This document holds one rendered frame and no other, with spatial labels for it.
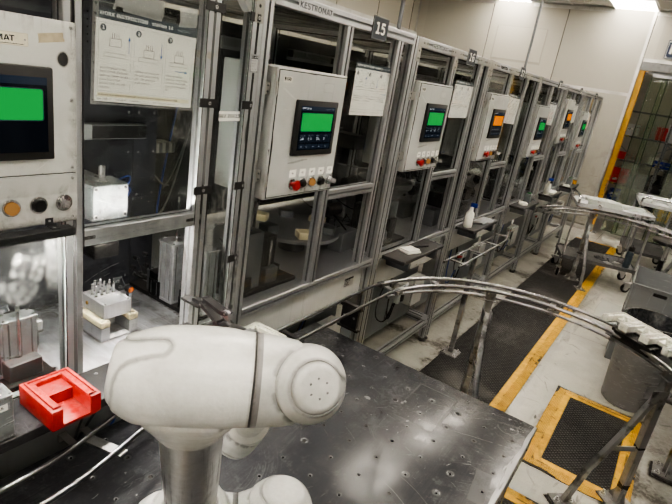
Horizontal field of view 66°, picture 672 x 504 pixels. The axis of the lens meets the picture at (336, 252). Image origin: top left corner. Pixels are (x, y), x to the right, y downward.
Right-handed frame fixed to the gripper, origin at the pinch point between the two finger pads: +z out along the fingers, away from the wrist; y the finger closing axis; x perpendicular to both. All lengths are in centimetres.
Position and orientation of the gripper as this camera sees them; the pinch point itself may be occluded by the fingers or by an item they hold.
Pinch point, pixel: (190, 314)
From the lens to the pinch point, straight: 151.7
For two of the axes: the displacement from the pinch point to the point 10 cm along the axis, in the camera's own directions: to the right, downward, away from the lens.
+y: 1.5, -9.3, -3.3
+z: -8.1, -3.1, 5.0
